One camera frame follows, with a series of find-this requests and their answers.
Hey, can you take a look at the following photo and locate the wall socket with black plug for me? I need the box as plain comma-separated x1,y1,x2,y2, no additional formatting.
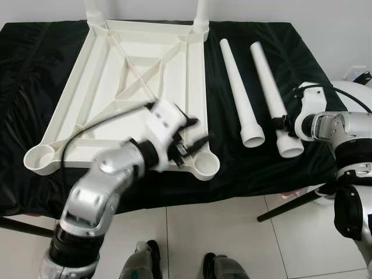
348,67,371,85

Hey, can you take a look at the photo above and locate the grey robot right foot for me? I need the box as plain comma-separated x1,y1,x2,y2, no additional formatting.
202,253,251,279

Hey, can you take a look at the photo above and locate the grey robot left foot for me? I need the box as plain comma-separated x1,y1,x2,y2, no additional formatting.
119,239,162,279

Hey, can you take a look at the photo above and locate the white plastic children table top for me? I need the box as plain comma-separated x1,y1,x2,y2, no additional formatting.
23,19,221,182

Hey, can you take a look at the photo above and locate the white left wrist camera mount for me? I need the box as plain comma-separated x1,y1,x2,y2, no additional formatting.
142,99,189,152

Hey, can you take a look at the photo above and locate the black cloth table cover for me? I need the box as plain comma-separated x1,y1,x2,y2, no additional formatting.
0,20,372,219

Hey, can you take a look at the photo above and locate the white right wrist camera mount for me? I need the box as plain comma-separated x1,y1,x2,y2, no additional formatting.
294,81,329,143

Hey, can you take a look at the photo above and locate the pink plastic item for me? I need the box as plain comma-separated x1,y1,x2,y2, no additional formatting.
282,189,309,198

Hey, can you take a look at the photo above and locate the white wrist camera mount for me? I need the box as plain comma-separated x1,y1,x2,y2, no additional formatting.
142,99,189,152
294,81,329,143

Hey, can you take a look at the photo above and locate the grey robot foot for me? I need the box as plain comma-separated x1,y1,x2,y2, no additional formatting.
119,239,162,279
202,253,251,279

